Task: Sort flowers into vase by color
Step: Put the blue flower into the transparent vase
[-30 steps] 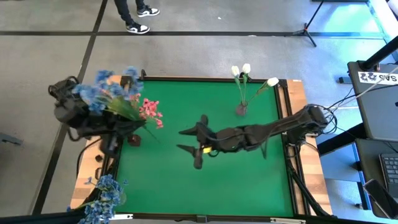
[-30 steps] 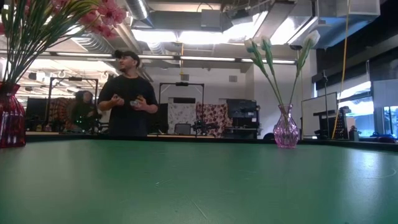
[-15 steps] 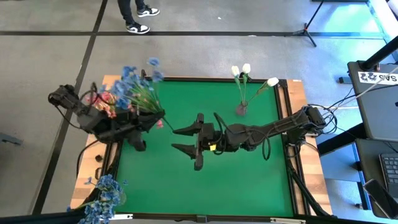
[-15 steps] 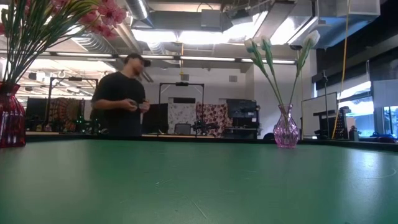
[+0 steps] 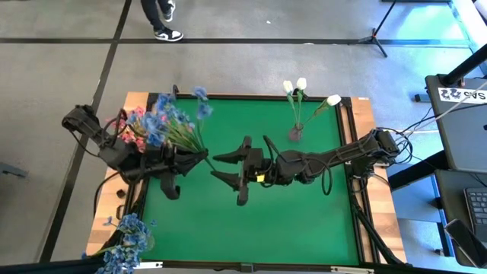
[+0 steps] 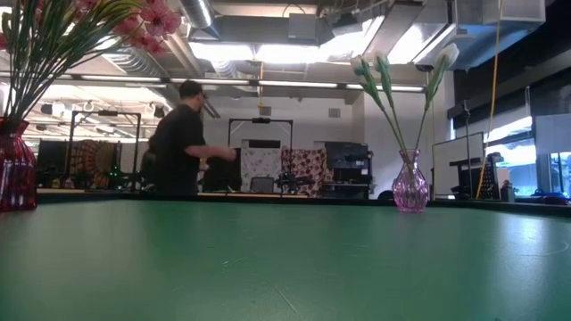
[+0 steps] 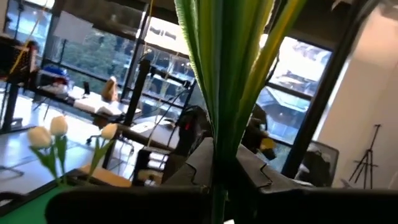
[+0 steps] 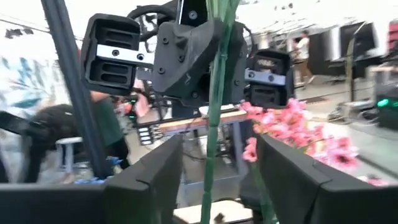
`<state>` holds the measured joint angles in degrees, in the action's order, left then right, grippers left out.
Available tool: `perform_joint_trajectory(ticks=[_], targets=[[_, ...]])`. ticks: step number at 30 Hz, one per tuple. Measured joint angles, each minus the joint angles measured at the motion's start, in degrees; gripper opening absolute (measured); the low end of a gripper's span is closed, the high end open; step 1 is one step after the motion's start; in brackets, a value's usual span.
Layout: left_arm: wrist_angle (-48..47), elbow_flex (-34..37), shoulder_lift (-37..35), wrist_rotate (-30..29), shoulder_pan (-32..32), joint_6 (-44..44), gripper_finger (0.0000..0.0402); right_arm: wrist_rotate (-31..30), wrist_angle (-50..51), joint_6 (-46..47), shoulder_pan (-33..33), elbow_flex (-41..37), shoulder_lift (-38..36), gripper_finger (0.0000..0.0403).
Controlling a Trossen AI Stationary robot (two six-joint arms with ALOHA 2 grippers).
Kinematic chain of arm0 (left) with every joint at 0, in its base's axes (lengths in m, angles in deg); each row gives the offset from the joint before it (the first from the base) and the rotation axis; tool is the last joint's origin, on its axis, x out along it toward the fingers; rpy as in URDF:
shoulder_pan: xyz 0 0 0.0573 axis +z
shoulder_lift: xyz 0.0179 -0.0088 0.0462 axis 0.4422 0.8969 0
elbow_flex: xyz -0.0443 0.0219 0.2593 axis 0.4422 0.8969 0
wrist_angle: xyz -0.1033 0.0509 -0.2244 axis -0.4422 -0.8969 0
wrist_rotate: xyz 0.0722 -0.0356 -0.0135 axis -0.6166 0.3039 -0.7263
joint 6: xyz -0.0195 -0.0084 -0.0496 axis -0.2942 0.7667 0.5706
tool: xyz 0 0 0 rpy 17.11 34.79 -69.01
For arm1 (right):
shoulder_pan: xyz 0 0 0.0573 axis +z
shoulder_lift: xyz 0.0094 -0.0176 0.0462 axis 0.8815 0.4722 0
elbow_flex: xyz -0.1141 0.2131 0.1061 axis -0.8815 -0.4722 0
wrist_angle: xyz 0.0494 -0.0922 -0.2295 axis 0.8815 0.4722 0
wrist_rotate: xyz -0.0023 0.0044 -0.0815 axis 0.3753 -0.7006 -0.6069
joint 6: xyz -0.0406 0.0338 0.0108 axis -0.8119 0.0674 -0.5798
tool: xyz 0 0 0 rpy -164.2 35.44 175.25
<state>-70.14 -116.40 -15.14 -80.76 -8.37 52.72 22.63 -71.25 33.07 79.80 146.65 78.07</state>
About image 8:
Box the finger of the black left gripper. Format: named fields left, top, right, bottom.
left=152, top=19, right=225, bottom=101
left=223, top=22, right=249, bottom=105

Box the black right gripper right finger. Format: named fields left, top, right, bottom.
left=256, top=134, right=398, bottom=224

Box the wooden workbench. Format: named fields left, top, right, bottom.
left=157, top=108, right=250, bottom=189

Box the white stool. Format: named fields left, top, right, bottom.
left=55, top=136, right=85, bottom=175

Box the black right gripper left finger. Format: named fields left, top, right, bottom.
left=0, top=134, right=185, bottom=224

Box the black monitor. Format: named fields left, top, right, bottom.
left=338, top=21, right=379, bottom=78

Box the black computer tower green light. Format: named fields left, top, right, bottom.
left=374, top=83, right=398, bottom=130

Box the person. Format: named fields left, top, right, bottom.
left=0, top=104, right=79, bottom=185
left=89, top=91, right=131, bottom=170
left=291, top=29, right=315, bottom=88

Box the black rig upright post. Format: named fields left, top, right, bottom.
left=41, top=0, right=108, bottom=180

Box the black power strip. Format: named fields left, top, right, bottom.
left=136, top=125, right=157, bottom=147

